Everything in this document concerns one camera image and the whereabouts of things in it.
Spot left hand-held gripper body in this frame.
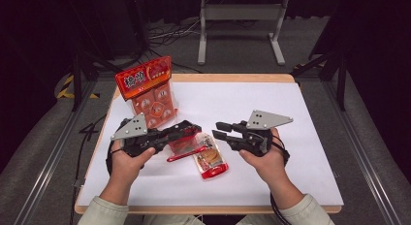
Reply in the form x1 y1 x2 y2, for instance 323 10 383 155
111 112 173 158

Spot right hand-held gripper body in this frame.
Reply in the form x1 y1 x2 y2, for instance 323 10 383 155
230 109 295 158

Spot small red black snack packet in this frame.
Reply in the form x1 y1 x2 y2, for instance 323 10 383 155
166 127 214 163

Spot clear plastic container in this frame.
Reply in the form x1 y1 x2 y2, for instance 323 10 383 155
129 88 179 129

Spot spouted food pouch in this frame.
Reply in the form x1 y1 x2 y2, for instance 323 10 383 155
193 132 230 180

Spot large orange snack packet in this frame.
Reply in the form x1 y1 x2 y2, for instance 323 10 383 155
114 55 179 129

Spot person's right hand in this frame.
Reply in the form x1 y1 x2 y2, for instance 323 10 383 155
238 127 294 191

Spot person's left hand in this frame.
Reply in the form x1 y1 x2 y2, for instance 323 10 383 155
109 140 156 187

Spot white table mat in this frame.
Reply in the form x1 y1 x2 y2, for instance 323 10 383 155
77 81 344 208

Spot black tripod stand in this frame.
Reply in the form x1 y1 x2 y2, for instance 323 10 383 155
290 40 349 112
69 0 127 113

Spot yellow black floor tape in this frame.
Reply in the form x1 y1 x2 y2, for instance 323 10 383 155
56 74 100 100

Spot person's light trousers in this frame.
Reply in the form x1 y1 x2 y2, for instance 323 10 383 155
142 214 253 225

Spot grey metal stand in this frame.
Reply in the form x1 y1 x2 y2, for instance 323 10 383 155
197 0 290 67

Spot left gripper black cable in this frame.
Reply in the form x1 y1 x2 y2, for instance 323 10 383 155
105 146 114 178

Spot bundle of floor cables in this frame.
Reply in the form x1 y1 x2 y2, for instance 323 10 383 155
142 17 206 75

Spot aluminium floor rail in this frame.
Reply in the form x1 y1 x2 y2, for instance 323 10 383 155
323 79 403 225
13 79 98 225

